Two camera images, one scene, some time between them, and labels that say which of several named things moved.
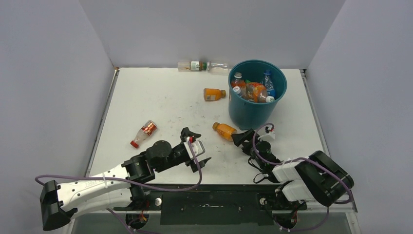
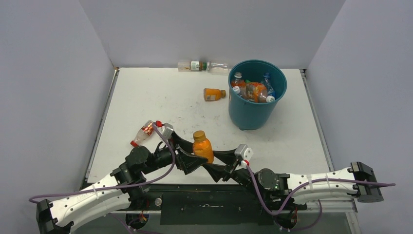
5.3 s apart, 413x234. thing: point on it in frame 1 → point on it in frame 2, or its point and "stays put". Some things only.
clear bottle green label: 185,66 stays put
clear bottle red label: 145,130 stays put
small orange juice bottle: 213,94 stays put
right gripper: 239,138 → 217,170
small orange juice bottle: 224,130 → 202,146
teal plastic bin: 249,115 stays put
